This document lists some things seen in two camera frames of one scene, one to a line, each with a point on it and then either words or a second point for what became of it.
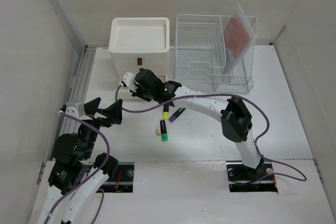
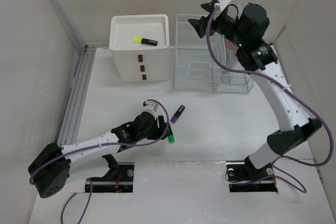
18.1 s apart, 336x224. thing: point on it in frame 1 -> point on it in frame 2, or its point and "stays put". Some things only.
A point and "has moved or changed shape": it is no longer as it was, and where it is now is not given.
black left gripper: [113, 112] -> [159, 129]
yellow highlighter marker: [165, 113] -> [139, 40]
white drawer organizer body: [139, 43] stays put
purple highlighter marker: [176, 114] stays put
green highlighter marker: [164, 130] has moved or changed shape
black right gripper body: [147, 95] -> [226, 27]
